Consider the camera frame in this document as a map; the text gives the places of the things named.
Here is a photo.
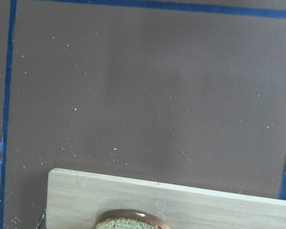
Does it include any bread slice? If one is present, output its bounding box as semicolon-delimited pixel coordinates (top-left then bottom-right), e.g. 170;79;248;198
94;209;170;229

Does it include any wooden cutting board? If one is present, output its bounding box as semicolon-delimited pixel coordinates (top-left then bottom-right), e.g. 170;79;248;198
46;168;286;229

